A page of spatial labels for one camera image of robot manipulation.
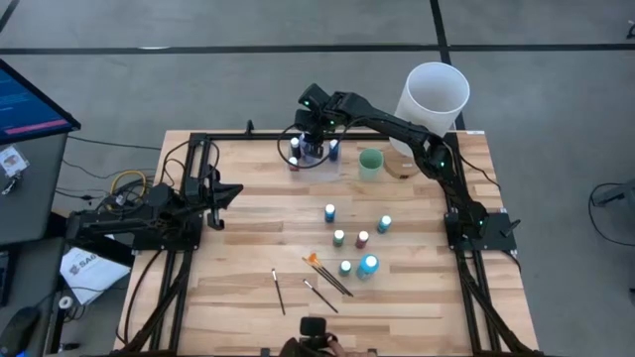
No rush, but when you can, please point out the white card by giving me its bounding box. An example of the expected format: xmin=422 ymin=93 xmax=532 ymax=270
xmin=0 ymin=146 xmax=30 ymax=179

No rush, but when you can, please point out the pale green cup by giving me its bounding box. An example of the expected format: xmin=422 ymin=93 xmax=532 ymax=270
xmin=357 ymin=147 xmax=385 ymax=181

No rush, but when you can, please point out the large lavender paint bottle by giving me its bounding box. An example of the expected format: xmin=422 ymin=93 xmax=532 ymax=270
xmin=300 ymin=132 xmax=324 ymax=165

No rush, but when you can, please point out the tall white cylinder container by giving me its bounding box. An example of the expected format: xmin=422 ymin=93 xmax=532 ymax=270
xmin=382 ymin=60 xmax=471 ymax=180

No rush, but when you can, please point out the clear plastic bin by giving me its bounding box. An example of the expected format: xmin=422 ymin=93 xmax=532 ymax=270
xmin=286 ymin=141 xmax=343 ymax=183

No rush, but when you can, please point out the black computer mouse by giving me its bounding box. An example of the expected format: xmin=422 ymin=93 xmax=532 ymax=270
xmin=0 ymin=305 xmax=42 ymax=356

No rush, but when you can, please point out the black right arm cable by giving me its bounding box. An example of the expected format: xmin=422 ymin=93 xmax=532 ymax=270
xmin=276 ymin=122 xmax=347 ymax=172

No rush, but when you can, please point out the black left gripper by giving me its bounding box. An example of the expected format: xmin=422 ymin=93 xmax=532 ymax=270
xmin=182 ymin=171 xmax=244 ymax=230

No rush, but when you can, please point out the thin black handle paintbrush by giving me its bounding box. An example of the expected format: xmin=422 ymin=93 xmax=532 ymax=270
xmin=270 ymin=268 xmax=287 ymax=316

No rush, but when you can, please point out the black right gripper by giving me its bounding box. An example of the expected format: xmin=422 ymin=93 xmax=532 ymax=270
xmin=295 ymin=109 xmax=332 ymax=160

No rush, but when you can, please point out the white printed paper sheet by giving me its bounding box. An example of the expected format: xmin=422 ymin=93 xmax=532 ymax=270
xmin=59 ymin=246 xmax=133 ymax=306

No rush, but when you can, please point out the yellow cable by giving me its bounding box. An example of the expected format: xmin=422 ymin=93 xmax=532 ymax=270
xmin=91 ymin=169 xmax=150 ymax=223

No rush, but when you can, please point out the gold ferrule paintbrush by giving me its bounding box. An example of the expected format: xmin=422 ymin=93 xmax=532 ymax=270
xmin=298 ymin=260 xmax=344 ymax=298

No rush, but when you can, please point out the orange fan paintbrush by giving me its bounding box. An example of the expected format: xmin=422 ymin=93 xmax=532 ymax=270
xmin=307 ymin=253 xmax=354 ymax=298

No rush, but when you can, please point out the large computer monitor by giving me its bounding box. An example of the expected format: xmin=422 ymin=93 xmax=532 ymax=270
xmin=0 ymin=58 xmax=82 ymax=146

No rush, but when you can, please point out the large turquoise paint bottle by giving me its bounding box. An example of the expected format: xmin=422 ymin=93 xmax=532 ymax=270
xmin=355 ymin=253 xmax=381 ymax=282

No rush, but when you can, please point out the grey chair base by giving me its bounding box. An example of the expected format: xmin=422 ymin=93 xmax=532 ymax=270
xmin=592 ymin=178 xmax=635 ymax=208

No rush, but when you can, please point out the black aluminium frame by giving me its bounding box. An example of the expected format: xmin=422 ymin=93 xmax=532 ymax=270
xmin=113 ymin=129 xmax=542 ymax=357

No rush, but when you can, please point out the black handheld camera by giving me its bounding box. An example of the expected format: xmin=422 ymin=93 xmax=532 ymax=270
xmin=299 ymin=316 xmax=328 ymax=351

